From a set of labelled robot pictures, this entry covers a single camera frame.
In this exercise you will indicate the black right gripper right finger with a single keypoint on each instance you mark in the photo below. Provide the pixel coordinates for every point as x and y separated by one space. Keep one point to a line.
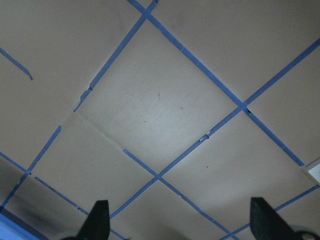
266 224

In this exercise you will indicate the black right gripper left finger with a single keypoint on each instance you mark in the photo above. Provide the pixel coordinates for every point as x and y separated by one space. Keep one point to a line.
97 223

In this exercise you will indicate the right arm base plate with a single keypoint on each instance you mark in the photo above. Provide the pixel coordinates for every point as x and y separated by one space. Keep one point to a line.
312 171

